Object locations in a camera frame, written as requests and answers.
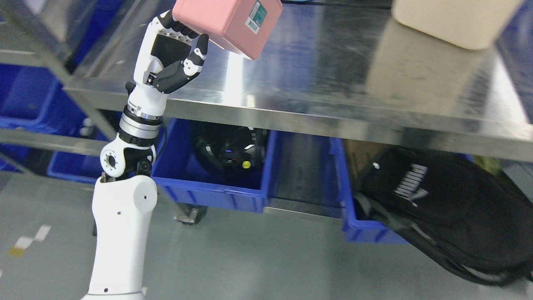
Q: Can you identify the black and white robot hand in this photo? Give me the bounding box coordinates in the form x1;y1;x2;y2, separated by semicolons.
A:
125;10;209;121

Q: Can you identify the pink plastic storage box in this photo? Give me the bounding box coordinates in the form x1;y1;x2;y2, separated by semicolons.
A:
172;0;283;60

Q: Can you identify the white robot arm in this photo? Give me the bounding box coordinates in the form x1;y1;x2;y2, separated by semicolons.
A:
82;109;162;300

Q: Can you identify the cream plastic container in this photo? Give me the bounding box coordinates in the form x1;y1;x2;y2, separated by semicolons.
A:
391;0;525;50

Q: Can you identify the blue bin far left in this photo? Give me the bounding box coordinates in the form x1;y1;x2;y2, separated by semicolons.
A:
0;64;87;135

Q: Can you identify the blue bin with backpack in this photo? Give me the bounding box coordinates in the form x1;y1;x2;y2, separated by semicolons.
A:
330;138;407;245

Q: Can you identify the black Puma backpack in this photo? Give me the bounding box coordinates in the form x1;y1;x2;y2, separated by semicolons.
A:
352;147;533;287

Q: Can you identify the black cable bundle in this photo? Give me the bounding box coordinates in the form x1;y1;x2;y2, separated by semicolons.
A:
191;122;269;177

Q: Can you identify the blue bin with black cables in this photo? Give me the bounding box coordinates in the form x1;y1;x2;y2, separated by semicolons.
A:
152;118;278;213

